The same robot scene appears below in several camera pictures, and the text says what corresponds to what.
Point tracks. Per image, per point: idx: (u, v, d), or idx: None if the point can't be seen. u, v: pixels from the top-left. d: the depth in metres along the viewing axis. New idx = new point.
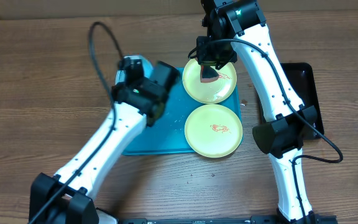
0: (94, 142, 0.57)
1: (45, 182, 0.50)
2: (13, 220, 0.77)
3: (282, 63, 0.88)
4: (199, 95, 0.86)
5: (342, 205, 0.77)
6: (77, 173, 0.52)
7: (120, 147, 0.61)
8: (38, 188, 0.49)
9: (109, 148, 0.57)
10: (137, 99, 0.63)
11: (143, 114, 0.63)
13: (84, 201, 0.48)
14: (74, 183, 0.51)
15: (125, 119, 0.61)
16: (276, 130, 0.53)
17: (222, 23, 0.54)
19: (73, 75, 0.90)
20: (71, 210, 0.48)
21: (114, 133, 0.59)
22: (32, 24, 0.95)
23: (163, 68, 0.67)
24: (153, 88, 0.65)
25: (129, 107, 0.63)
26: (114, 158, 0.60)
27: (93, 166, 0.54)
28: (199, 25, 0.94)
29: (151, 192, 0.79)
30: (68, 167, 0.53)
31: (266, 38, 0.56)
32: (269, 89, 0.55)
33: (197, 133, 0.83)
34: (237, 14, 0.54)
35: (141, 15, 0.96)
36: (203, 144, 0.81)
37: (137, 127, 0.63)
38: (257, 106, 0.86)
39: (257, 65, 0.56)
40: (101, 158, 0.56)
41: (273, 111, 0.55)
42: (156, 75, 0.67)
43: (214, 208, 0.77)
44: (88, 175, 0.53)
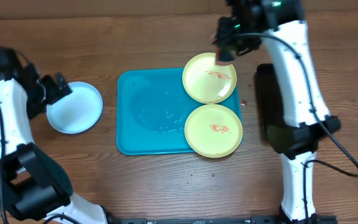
0: None
1: None
2: (13, 220, 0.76)
3: None
4: (199, 95, 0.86)
5: (341, 204, 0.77)
6: (3, 142, 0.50)
7: (23, 108, 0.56)
8: None
9: (10, 114, 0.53)
10: None
11: (12, 78, 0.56)
13: (30, 151, 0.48)
14: (10, 149, 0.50)
15: (1, 92, 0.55)
16: (296, 139, 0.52)
17: (256, 11, 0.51)
19: (73, 76, 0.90)
20: (25, 164, 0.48)
21: (4, 104, 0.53)
22: (31, 23, 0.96)
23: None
24: (0, 65, 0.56)
25: None
26: (25, 116, 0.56)
27: (11, 129, 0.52)
28: (198, 25, 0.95)
29: (151, 193, 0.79)
30: None
31: (302, 38, 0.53)
32: (296, 93, 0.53)
33: (196, 133, 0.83)
34: (275, 5, 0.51)
35: (141, 15, 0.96)
36: (203, 145, 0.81)
37: (17, 91, 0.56)
38: (257, 106, 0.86)
39: (288, 66, 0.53)
40: (11, 121, 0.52)
41: (297, 118, 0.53)
42: None
43: (214, 208, 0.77)
44: (13, 137, 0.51)
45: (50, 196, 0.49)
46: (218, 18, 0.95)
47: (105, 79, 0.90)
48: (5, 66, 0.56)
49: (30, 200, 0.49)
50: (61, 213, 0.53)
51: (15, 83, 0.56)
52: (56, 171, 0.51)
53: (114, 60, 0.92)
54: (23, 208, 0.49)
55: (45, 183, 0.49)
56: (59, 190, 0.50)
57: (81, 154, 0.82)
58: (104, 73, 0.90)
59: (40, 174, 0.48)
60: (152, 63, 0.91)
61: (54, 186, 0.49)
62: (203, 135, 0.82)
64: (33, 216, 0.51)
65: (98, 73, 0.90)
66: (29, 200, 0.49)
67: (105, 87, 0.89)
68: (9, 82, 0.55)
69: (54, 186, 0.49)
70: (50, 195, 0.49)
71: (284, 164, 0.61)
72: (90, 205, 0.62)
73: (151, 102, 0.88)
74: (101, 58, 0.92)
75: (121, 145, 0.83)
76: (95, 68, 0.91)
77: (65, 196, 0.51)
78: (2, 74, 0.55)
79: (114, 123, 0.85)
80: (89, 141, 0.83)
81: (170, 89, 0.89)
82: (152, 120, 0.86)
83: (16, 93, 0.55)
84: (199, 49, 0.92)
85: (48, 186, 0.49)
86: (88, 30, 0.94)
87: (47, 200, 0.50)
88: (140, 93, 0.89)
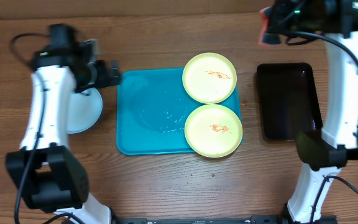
0: (35, 110, 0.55)
1: (17, 160, 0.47)
2: (13, 220, 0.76)
3: (281, 63, 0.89)
4: (199, 95, 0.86)
5: (341, 204, 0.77)
6: (38, 135, 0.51)
7: (65, 102, 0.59)
8: (14, 170, 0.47)
9: (53, 107, 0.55)
10: (50, 65, 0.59)
11: (65, 66, 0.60)
13: (59, 154, 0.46)
14: (42, 145, 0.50)
15: (51, 79, 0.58)
16: (331, 160, 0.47)
17: (329, 5, 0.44)
19: None
20: (50, 166, 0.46)
21: (51, 93, 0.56)
22: (32, 24, 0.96)
23: (56, 27, 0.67)
24: (58, 46, 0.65)
25: (47, 80, 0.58)
26: (65, 114, 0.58)
27: (49, 123, 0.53)
28: (198, 25, 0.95)
29: (151, 193, 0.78)
30: (27, 136, 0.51)
31: None
32: (345, 109, 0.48)
33: (197, 133, 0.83)
34: (357, 6, 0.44)
35: (141, 15, 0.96)
36: (203, 144, 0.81)
37: (66, 81, 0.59)
38: (257, 106, 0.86)
39: (345, 79, 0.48)
40: (53, 115, 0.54)
41: (337, 138, 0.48)
42: (58, 39, 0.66)
43: (214, 208, 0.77)
44: (50, 132, 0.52)
45: (64, 198, 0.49)
46: (217, 19, 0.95)
47: None
48: (63, 52, 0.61)
49: (46, 196, 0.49)
50: (71, 213, 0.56)
51: (67, 71, 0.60)
52: (77, 175, 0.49)
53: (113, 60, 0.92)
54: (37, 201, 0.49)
55: (64, 187, 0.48)
56: (76, 196, 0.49)
57: (81, 154, 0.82)
58: None
59: (63, 178, 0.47)
60: (152, 64, 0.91)
61: (72, 192, 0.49)
62: (204, 135, 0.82)
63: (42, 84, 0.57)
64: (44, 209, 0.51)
65: None
66: (45, 195, 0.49)
67: (105, 87, 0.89)
68: (63, 68, 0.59)
69: (72, 191, 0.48)
70: (65, 197, 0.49)
71: (304, 172, 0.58)
72: (100, 208, 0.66)
73: (151, 102, 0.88)
74: (101, 58, 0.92)
75: (120, 146, 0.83)
76: None
77: (78, 203, 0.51)
78: (57, 58, 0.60)
79: (114, 123, 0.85)
80: (89, 141, 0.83)
81: (170, 89, 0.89)
82: (152, 120, 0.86)
83: (66, 82, 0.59)
84: (199, 49, 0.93)
85: (67, 190, 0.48)
86: (88, 30, 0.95)
87: (61, 201, 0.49)
88: (140, 93, 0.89)
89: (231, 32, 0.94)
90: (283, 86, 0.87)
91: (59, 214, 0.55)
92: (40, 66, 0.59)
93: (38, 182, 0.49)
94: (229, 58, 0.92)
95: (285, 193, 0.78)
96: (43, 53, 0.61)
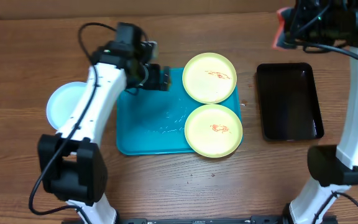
0: (82, 101, 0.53)
1: (49, 142, 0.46)
2: (13, 220, 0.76)
3: (283, 63, 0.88)
4: (199, 95, 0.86)
5: (341, 205, 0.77)
6: (76, 126, 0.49)
7: (110, 103, 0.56)
8: (43, 153, 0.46)
9: (99, 105, 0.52)
10: (109, 63, 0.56)
11: (121, 69, 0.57)
13: (91, 149, 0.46)
14: (76, 137, 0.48)
15: (106, 76, 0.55)
16: (345, 182, 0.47)
17: None
19: (73, 76, 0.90)
20: (78, 158, 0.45)
21: (101, 89, 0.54)
22: (32, 24, 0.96)
23: (126, 27, 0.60)
24: (122, 46, 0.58)
25: (100, 76, 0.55)
26: (107, 114, 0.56)
27: (90, 119, 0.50)
28: (198, 25, 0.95)
29: (151, 193, 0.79)
30: (65, 125, 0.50)
31: None
32: None
33: (197, 133, 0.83)
34: None
35: (141, 15, 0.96)
36: (203, 144, 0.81)
37: (118, 83, 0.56)
38: (257, 106, 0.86)
39: None
40: (96, 111, 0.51)
41: (353, 159, 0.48)
42: (122, 36, 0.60)
43: (214, 208, 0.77)
44: (88, 126, 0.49)
45: (80, 193, 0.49)
46: (217, 19, 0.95)
47: None
48: (126, 55, 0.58)
49: (64, 185, 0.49)
50: (80, 206, 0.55)
51: (122, 74, 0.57)
52: (99, 173, 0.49)
53: None
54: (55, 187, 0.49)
55: (86, 182, 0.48)
56: (91, 195, 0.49)
57: None
58: None
59: (87, 173, 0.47)
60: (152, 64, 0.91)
61: (89, 190, 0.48)
62: (204, 135, 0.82)
63: (96, 79, 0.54)
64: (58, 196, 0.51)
65: None
66: (63, 183, 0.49)
67: None
68: (119, 70, 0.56)
69: (90, 189, 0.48)
70: (81, 193, 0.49)
71: (314, 186, 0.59)
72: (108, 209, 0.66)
73: (151, 102, 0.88)
74: None
75: (121, 146, 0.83)
76: None
77: (92, 200, 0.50)
78: (118, 58, 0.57)
79: (114, 123, 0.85)
80: None
81: (170, 89, 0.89)
82: (152, 120, 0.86)
83: (118, 83, 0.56)
84: (199, 49, 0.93)
85: (86, 186, 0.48)
86: (89, 30, 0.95)
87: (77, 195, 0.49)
88: (141, 93, 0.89)
89: (231, 31, 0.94)
90: (283, 86, 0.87)
91: (70, 205, 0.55)
92: (99, 60, 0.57)
93: (61, 168, 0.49)
94: (229, 58, 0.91)
95: (285, 193, 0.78)
96: (107, 50, 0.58)
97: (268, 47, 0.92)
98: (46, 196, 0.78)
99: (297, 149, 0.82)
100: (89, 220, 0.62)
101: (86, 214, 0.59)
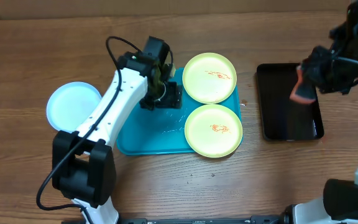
0: (103, 104, 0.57)
1: (66, 139, 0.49)
2: (13, 220, 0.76)
3: (283, 63, 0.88)
4: (199, 95, 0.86)
5: None
6: (94, 127, 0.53)
7: (128, 107, 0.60)
8: (58, 148, 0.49)
9: (119, 110, 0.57)
10: (133, 70, 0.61)
11: (145, 77, 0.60)
13: (105, 150, 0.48)
14: (92, 137, 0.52)
15: (130, 81, 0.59)
16: None
17: None
19: (73, 76, 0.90)
20: (91, 158, 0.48)
21: (122, 94, 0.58)
22: (32, 24, 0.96)
23: (156, 41, 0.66)
24: (149, 56, 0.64)
25: (124, 81, 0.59)
26: (124, 117, 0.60)
27: (107, 121, 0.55)
28: (198, 25, 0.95)
29: (151, 193, 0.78)
30: (84, 123, 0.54)
31: None
32: None
33: (197, 134, 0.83)
34: None
35: (141, 15, 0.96)
36: (203, 144, 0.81)
37: (139, 89, 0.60)
38: (257, 106, 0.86)
39: None
40: (114, 114, 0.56)
41: None
42: (151, 49, 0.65)
43: (214, 208, 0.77)
44: (105, 129, 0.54)
45: (87, 194, 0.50)
46: (217, 19, 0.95)
47: (105, 79, 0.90)
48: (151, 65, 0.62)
49: (72, 184, 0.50)
50: (84, 207, 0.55)
51: (144, 82, 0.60)
52: (108, 177, 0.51)
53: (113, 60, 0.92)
54: (63, 185, 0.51)
55: (94, 183, 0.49)
56: (97, 196, 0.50)
57: None
58: (104, 73, 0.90)
59: (97, 174, 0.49)
60: None
61: (96, 191, 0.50)
62: (206, 135, 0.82)
63: (119, 83, 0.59)
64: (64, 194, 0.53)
65: (98, 73, 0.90)
66: (71, 182, 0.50)
67: (105, 87, 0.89)
68: (142, 78, 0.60)
69: (97, 191, 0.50)
70: (87, 194, 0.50)
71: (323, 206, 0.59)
72: (111, 213, 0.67)
73: None
74: (101, 58, 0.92)
75: (120, 145, 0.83)
76: (95, 68, 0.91)
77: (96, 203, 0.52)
78: (144, 66, 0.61)
79: None
80: None
81: None
82: (152, 120, 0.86)
83: (138, 89, 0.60)
84: (199, 49, 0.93)
85: (93, 187, 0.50)
86: (88, 30, 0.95)
87: (83, 195, 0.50)
88: None
89: (231, 31, 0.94)
90: (283, 86, 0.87)
91: (75, 204, 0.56)
92: (125, 65, 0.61)
93: (72, 168, 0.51)
94: (229, 58, 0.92)
95: (285, 193, 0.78)
96: (135, 56, 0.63)
97: (268, 47, 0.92)
98: (46, 196, 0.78)
99: (297, 149, 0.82)
100: (92, 221, 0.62)
101: (88, 215, 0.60)
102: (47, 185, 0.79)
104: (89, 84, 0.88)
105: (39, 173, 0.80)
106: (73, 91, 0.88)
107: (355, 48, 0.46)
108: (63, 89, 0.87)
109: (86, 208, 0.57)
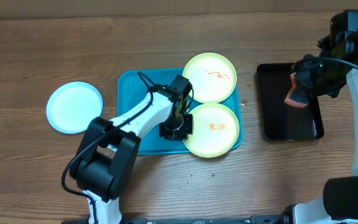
0: (135, 110, 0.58)
1: (100, 124, 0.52)
2: (13, 220, 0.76)
3: (282, 63, 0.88)
4: (199, 96, 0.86)
5: None
6: (127, 121, 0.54)
7: (156, 120, 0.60)
8: (92, 131, 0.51)
9: (149, 116, 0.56)
10: (163, 94, 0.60)
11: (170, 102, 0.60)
13: (135, 140, 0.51)
14: (125, 129, 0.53)
15: (160, 100, 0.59)
16: None
17: (348, 47, 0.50)
19: (73, 76, 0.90)
20: (122, 144, 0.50)
21: (152, 107, 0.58)
22: (32, 24, 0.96)
23: (182, 78, 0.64)
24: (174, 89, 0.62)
25: (155, 99, 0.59)
26: (149, 129, 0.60)
27: (138, 121, 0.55)
28: (198, 25, 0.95)
29: (151, 193, 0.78)
30: (119, 117, 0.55)
31: None
32: None
33: (202, 136, 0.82)
34: None
35: (141, 15, 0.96)
36: (205, 146, 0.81)
37: (166, 111, 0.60)
38: (257, 106, 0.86)
39: None
40: (145, 117, 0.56)
41: None
42: (176, 83, 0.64)
43: (214, 208, 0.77)
44: (136, 126, 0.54)
45: (104, 182, 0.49)
46: (218, 19, 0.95)
47: (105, 79, 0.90)
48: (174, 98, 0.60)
49: (93, 170, 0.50)
50: (94, 200, 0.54)
51: (170, 107, 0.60)
52: (128, 170, 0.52)
53: (113, 60, 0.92)
54: (82, 170, 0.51)
55: (115, 171, 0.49)
56: (115, 186, 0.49)
57: None
58: (104, 73, 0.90)
59: (122, 162, 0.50)
60: (152, 64, 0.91)
61: (115, 180, 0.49)
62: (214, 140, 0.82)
63: (150, 99, 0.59)
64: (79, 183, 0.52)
65: (98, 73, 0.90)
66: (93, 168, 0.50)
67: (105, 87, 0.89)
68: (169, 102, 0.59)
69: (115, 180, 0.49)
70: (105, 182, 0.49)
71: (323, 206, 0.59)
72: (116, 213, 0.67)
73: None
74: (101, 58, 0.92)
75: None
76: (95, 68, 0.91)
77: (110, 196, 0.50)
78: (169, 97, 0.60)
79: None
80: None
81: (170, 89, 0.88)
82: None
83: (165, 111, 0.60)
84: (199, 49, 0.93)
85: (113, 175, 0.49)
86: (88, 30, 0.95)
87: (100, 183, 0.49)
88: (140, 93, 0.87)
89: (231, 32, 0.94)
90: (283, 86, 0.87)
91: (85, 195, 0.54)
92: (155, 90, 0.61)
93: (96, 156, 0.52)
94: (229, 58, 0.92)
95: (284, 193, 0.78)
96: (165, 86, 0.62)
97: (268, 47, 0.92)
98: (46, 196, 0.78)
99: (297, 149, 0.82)
100: (96, 217, 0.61)
101: (94, 210, 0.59)
102: (47, 185, 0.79)
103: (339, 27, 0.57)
104: (90, 84, 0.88)
105: (39, 173, 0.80)
106: (74, 91, 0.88)
107: (339, 52, 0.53)
108: (64, 88, 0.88)
109: (95, 202, 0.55)
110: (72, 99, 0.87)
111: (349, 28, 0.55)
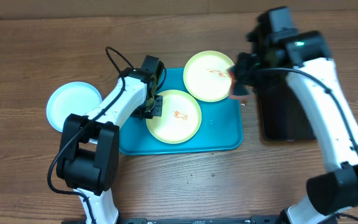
0: (107, 99, 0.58)
1: (76, 121, 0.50)
2: (13, 220, 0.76)
3: None
4: (198, 92, 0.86)
5: None
6: (102, 112, 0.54)
7: (132, 106, 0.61)
8: (69, 129, 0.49)
9: (123, 103, 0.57)
10: (134, 78, 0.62)
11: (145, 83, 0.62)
13: (113, 130, 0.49)
14: (101, 120, 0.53)
15: (132, 84, 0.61)
16: (340, 181, 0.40)
17: (279, 55, 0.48)
19: (73, 76, 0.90)
20: (101, 136, 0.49)
21: (126, 93, 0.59)
22: (32, 24, 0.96)
23: (153, 60, 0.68)
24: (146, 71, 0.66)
25: (127, 84, 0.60)
26: (126, 115, 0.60)
27: (114, 109, 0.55)
28: (198, 24, 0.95)
29: (151, 193, 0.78)
30: (92, 109, 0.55)
31: (331, 74, 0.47)
32: (330, 128, 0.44)
33: (166, 124, 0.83)
34: (299, 45, 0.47)
35: (141, 15, 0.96)
36: (168, 132, 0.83)
37: (139, 94, 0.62)
38: (257, 106, 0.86)
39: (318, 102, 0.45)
40: (120, 105, 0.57)
41: (337, 158, 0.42)
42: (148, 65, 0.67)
43: (214, 208, 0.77)
44: (112, 115, 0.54)
45: (92, 177, 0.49)
46: (218, 19, 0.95)
47: (105, 79, 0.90)
48: (148, 77, 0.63)
49: (78, 167, 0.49)
50: (87, 197, 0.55)
51: (144, 89, 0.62)
52: (112, 160, 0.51)
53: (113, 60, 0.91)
54: (68, 170, 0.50)
55: (99, 165, 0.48)
56: (103, 178, 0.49)
57: None
58: (104, 73, 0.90)
59: (104, 155, 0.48)
60: None
61: (102, 172, 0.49)
62: (176, 129, 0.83)
63: (122, 85, 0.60)
64: (68, 182, 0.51)
65: (98, 73, 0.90)
66: (78, 165, 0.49)
67: (105, 87, 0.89)
68: (143, 84, 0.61)
69: (103, 173, 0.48)
70: (93, 176, 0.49)
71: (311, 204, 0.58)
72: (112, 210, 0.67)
73: None
74: (101, 58, 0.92)
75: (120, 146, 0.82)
76: (95, 68, 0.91)
77: (100, 189, 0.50)
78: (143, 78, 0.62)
79: None
80: None
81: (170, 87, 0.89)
82: None
83: (139, 94, 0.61)
84: (199, 49, 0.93)
85: (100, 168, 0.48)
86: (88, 30, 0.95)
87: (89, 178, 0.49)
88: None
89: (231, 32, 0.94)
90: None
91: (78, 191, 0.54)
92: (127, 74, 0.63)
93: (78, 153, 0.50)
94: None
95: (285, 193, 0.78)
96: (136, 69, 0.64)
97: None
98: (46, 196, 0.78)
99: (297, 149, 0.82)
100: (93, 216, 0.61)
101: (89, 207, 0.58)
102: (47, 185, 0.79)
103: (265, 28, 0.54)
104: (89, 84, 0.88)
105: (39, 173, 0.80)
106: (74, 91, 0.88)
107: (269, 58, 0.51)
108: (64, 88, 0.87)
109: (88, 200, 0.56)
110: (71, 99, 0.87)
111: (275, 30, 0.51)
